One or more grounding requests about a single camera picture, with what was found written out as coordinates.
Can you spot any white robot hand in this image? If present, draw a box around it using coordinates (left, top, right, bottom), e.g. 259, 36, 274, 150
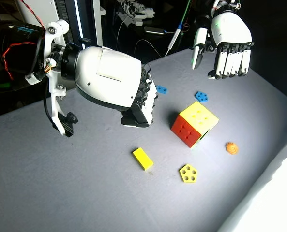
73, 45, 159, 128
190, 9, 255, 80

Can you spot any colourful puzzle cube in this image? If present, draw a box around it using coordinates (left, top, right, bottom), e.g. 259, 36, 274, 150
170, 101, 219, 148

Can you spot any blue two-hole block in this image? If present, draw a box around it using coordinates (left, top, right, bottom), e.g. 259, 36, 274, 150
155, 85, 169, 95

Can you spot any black flat device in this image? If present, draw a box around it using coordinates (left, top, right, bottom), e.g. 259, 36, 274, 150
144, 26, 165, 35

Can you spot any blue pentagon block with holes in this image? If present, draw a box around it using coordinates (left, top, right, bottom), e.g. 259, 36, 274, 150
194, 91, 210, 103

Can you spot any white spare robot hand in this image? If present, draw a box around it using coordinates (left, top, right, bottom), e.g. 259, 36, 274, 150
118, 0, 156, 27

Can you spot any white robot body column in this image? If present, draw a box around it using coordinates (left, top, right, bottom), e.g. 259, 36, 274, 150
14, 0, 104, 48

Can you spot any yellow rectangular block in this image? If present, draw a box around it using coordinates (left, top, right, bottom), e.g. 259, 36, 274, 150
132, 147, 154, 171

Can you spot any grey table cloth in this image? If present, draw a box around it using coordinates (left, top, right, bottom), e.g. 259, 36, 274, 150
0, 47, 287, 232

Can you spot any orange swirl toy pastry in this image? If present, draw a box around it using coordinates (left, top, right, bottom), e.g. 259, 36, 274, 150
225, 142, 240, 155

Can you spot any yellow pentagon block with holes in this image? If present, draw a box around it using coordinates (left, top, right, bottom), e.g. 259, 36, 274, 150
179, 163, 198, 184

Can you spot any thin green cable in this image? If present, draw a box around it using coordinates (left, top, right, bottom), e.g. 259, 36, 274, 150
181, 0, 192, 25

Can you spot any white cable adapter, blue end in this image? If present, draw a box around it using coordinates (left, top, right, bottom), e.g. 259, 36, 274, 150
164, 21, 184, 57

